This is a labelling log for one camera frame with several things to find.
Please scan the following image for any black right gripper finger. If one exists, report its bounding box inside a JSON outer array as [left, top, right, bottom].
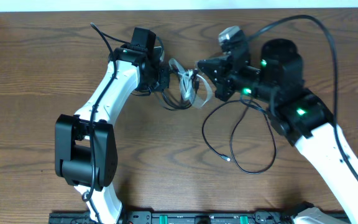
[[196, 55, 232, 73], [203, 70, 230, 95]]

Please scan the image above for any thick black USB cable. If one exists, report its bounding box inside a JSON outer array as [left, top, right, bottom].
[[154, 68, 201, 111]]

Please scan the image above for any white USB cable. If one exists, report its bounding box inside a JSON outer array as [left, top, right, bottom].
[[168, 57, 214, 110]]

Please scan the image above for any thin black USB cable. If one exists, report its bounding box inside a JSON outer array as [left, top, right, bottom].
[[201, 99, 277, 175]]

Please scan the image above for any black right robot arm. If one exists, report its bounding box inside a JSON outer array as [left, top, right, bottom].
[[197, 39, 358, 223]]

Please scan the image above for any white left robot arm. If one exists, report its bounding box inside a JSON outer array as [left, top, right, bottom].
[[55, 27, 169, 223]]

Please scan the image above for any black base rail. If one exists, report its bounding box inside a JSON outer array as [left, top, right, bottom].
[[48, 211, 291, 224]]

